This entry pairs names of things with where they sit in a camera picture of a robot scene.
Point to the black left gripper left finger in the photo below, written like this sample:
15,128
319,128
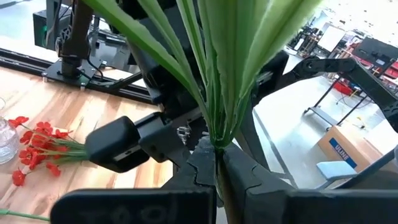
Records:
130,208

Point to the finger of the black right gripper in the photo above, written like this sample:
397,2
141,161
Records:
115,143
273,71

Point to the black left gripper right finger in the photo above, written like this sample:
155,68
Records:
311,208

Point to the blue artificial flower bunch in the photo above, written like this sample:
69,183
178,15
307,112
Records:
230,77

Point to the red artificial flower bunch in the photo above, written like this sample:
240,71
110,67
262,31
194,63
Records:
37,140

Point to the green flower stem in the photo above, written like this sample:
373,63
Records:
25,215

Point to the clear glass vase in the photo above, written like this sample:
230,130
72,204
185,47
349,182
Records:
7,143

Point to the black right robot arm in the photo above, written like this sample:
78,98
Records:
76,46

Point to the light blue stool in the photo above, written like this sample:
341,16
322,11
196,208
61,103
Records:
335,169

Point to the black rolling stand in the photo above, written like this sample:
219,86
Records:
320,113

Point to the cardboard box with blue label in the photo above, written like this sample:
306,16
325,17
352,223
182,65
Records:
360,146

